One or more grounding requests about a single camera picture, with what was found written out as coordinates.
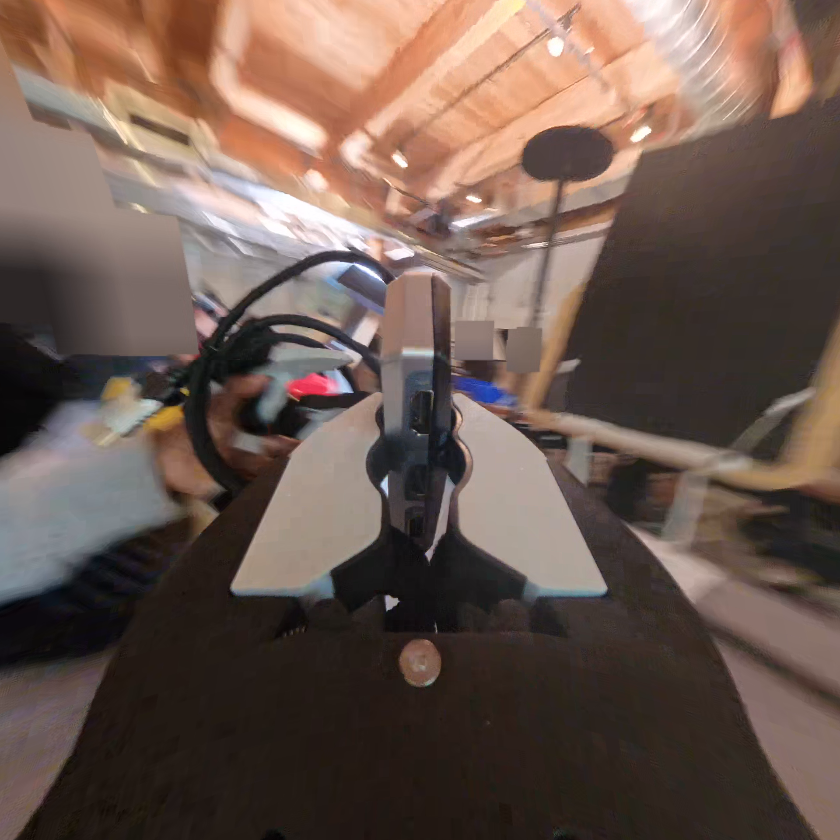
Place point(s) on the person's left hand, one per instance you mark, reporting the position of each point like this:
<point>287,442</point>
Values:
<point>249,394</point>

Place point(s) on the ceiling spot light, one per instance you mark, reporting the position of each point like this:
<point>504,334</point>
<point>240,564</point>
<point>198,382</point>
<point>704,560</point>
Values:
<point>640,133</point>
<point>399,159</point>
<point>556,44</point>

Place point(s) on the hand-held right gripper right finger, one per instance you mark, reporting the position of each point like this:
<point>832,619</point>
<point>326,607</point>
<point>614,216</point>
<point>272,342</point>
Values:
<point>518,512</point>

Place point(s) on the black panel board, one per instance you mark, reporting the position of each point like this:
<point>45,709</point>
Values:
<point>709,295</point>

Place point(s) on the black round disc stand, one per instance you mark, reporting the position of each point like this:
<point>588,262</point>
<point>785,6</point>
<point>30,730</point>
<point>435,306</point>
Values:
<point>568,152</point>

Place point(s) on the red storage bin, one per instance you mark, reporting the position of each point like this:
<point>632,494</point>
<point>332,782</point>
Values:
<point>315,386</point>

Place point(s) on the wooden easel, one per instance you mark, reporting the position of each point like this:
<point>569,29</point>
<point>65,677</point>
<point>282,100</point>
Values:
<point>630,443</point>

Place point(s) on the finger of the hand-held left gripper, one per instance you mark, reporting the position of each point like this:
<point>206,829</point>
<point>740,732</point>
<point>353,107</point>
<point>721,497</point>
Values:
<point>270,403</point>
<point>302,364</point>

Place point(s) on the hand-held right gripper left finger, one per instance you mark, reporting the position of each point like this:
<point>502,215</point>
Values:
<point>308,512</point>

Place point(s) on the person's left forearm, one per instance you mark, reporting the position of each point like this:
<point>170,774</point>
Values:
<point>65,499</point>

